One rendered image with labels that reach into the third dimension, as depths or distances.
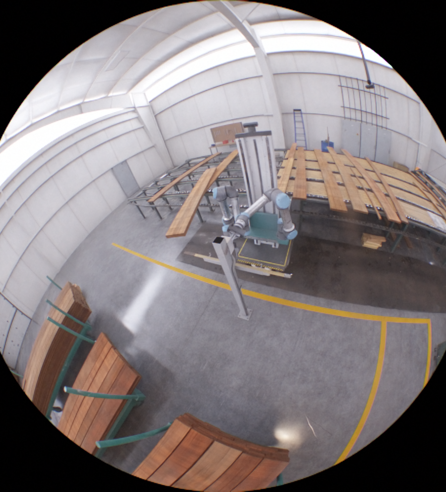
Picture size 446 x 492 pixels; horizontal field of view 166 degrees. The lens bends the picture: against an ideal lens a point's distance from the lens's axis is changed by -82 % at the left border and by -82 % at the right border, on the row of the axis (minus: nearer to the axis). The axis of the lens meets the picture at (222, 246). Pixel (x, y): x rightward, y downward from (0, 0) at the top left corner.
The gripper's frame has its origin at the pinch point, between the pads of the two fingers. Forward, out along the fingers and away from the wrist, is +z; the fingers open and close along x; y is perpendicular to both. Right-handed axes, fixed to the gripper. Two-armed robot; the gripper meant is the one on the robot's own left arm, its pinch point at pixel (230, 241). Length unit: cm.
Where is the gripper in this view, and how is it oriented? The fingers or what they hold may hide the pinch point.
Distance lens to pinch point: 107.4
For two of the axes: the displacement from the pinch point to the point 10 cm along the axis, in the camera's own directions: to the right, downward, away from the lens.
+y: 1.9, -5.4, -8.2
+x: 8.8, 4.6, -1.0
